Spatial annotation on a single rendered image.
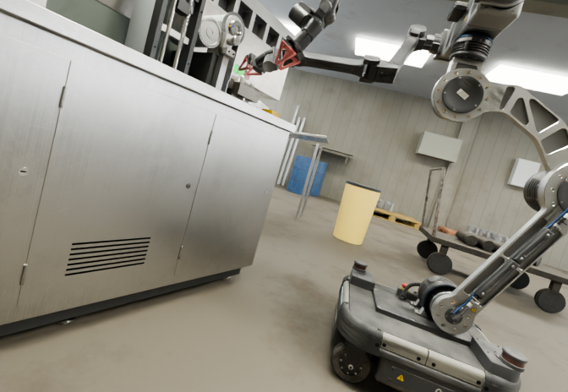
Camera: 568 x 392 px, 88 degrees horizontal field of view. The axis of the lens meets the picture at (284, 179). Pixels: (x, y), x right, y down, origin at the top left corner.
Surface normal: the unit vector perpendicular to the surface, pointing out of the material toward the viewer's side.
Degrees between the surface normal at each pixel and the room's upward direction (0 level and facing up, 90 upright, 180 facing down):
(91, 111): 90
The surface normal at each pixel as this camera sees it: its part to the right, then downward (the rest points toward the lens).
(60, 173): 0.79, 0.27
